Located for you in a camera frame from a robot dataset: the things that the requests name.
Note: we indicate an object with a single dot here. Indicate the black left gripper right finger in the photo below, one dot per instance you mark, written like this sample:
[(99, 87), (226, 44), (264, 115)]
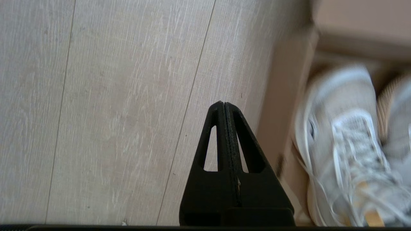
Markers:
[(260, 192)]

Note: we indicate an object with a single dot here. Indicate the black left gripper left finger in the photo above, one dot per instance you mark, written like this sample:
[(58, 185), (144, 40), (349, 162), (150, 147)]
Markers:
[(208, 192)]

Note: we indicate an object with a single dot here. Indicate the brown cardboard shoe box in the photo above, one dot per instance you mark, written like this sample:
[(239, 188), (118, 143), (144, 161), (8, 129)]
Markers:
[(282, 96)]

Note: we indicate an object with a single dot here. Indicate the white laced sneaker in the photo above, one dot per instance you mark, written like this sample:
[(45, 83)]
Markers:
[(346, 144), (398, 122)]

